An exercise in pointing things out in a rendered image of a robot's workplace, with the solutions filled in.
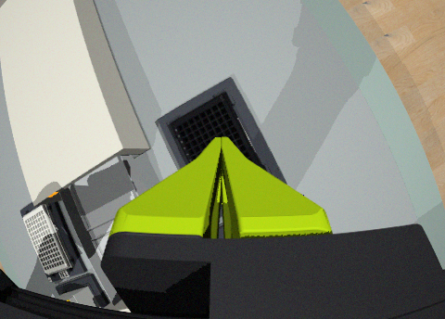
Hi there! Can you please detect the white assay plate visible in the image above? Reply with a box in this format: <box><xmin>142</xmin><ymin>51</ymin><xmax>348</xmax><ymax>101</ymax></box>
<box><xmin>22</xmin><ymin>204</ymin><xmax>74</xmax><ymax>274</ymax></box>

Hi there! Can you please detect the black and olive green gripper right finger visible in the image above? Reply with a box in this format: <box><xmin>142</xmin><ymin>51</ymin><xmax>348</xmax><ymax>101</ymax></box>
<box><xmin>222</xmin><ymin>137</ymin><xmax>333</xmax><ymax>238</ymax></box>

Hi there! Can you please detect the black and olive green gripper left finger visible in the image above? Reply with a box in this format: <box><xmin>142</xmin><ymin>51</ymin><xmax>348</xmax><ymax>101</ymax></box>
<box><xmin>108</xmin><ymin>137</ymin><xmax>222</xmax><ymax>238</ymax></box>

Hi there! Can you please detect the pale grey bench mat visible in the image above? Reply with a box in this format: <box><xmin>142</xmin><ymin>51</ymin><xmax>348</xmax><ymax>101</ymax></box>
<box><xmin>0</xmin><ymin>0</ymin><xmax>419</xmax><ymax>303</ymax></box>

